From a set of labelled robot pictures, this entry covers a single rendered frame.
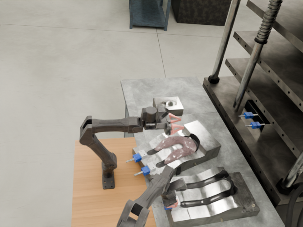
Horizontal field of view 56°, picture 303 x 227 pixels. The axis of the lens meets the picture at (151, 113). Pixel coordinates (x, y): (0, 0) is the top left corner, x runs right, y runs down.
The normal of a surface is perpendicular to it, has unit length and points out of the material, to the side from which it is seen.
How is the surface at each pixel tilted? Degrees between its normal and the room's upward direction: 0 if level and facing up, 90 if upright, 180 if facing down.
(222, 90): 0
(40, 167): 0
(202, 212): 3
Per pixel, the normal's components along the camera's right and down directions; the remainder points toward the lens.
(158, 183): 0.23, -0.88
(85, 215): 0.10, -0.75
